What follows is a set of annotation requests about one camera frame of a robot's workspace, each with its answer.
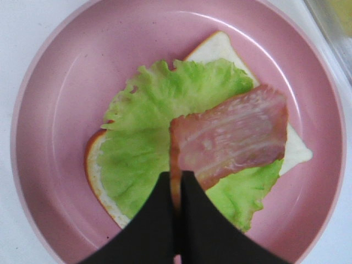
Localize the pink plate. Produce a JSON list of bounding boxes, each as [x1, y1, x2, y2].
[[11, 1, 347, 263]]

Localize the bacon strip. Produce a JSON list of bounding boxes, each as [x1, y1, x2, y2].
[[169, 85, 288, 211]]

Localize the clear right plastic container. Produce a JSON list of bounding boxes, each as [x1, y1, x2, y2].
[[304, 1, 351, 82]]

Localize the green lettuce leaf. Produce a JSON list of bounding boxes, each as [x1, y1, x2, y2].
[[100, 59, 285, 234]]

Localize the bread slice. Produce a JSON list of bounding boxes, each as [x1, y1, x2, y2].
[[84, 30, 314, 229]]

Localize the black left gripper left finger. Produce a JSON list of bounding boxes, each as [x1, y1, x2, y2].
[[81, 172, 175, 264]]

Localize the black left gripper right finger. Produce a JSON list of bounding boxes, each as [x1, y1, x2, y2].
[[181, 171, 278, 263]]

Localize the yellow cheese slice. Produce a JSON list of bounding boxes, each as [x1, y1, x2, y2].
[[329, 0, 352, 36]]

